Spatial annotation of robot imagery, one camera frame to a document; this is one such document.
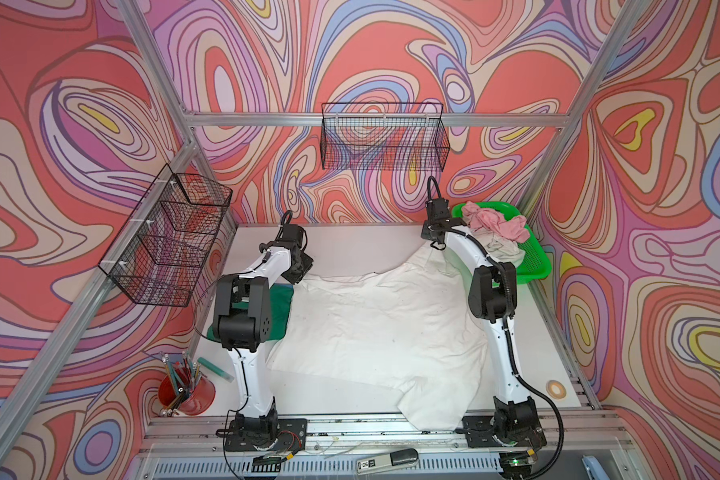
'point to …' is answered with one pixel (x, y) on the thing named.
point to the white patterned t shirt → (499, 248)
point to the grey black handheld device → (396, 458)
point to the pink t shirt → (513, 227)
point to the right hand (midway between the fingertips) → (437, 235)
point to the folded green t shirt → (280, 303)
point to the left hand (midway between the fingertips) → (311, 265)
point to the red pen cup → (184, 389)
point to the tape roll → (556, 389)
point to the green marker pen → (215, 369)
